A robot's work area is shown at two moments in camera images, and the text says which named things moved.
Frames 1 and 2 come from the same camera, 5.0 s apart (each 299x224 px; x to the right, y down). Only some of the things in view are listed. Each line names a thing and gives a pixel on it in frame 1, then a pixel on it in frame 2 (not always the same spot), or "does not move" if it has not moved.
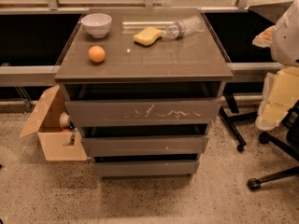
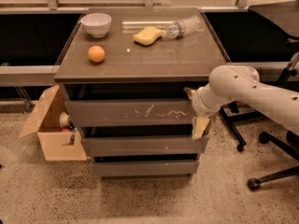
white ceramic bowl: x=97 y=24 does not move
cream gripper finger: x=263 y=38 → x=192 y=93
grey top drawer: x=139 y=113 does not move
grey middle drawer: x=145 y=145 does not move
